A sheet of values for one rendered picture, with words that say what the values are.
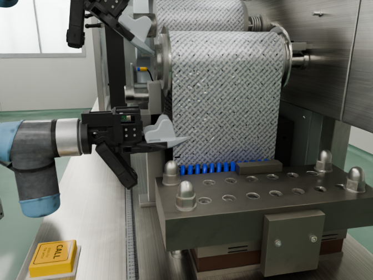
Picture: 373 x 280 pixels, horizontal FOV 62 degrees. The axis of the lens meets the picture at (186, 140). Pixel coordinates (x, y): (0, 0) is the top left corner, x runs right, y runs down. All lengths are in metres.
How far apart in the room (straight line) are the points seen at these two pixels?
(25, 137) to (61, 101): 5.76
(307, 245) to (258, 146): 0.24
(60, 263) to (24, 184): 0.16
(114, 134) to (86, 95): 5.68
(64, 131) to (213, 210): 0.31
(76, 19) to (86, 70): 5.59
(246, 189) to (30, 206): 0.42
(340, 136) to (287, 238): 0.50
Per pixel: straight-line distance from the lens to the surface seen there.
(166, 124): 0.62
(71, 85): 6.31
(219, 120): 0.66
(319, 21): 0.76
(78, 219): 0.78
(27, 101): 6.52
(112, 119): 0.61
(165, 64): 0.62
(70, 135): 0.61
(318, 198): 0.60
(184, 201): 0.51
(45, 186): 0.66
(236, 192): 0.58
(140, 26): 0.65
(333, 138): 0.98
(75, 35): 0.65
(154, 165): 0.75
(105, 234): 0.71
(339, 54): 0.69
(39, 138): 0.62
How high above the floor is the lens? 1.29
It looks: 18 degrees down
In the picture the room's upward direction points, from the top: straight up
